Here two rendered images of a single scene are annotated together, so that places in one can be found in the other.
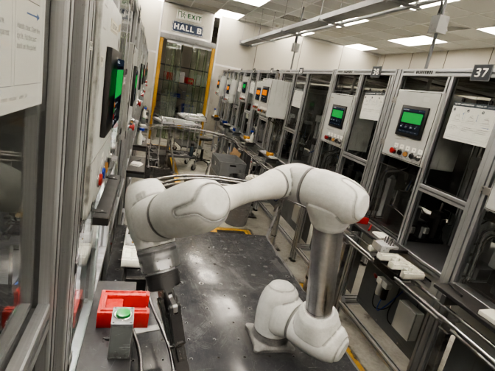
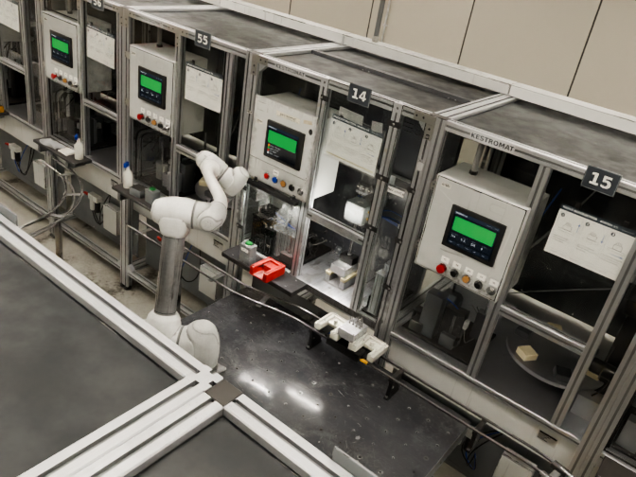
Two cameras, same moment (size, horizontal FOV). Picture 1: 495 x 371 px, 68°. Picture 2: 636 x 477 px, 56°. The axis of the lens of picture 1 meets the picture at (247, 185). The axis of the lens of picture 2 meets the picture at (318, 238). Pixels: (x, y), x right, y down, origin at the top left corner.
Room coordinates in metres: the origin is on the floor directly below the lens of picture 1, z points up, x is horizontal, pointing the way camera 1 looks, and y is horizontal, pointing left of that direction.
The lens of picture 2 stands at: (3.39, -1.29, 2.71)
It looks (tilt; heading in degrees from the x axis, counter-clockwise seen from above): 28 degrees down; 141
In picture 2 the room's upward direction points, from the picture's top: 10 degrees clockwise
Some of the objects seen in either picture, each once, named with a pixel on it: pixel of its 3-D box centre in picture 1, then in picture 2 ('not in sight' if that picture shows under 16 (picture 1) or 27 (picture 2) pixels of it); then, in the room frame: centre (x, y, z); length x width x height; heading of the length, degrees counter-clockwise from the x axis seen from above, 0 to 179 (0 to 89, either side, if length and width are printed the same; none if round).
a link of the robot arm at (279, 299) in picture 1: (278, 307); (201, 342); (1.37, -0.23, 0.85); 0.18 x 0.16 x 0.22; 52
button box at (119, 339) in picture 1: (118, 331); (249, 252); (0.88, 0.28, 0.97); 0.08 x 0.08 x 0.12; 17
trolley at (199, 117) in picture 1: (190, 134); not in sight; (8.21, 1.50, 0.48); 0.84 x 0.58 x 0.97; 25
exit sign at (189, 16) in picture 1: (189, 16); not in sight; (9.43, 2.14, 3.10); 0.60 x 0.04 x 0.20; 107
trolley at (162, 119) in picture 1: (175, 141); not in sight; (6.88, 1.51, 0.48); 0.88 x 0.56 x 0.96; 125
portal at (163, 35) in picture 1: (181, 92); not in sight; (9.50, 2.10, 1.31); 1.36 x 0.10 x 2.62; 107
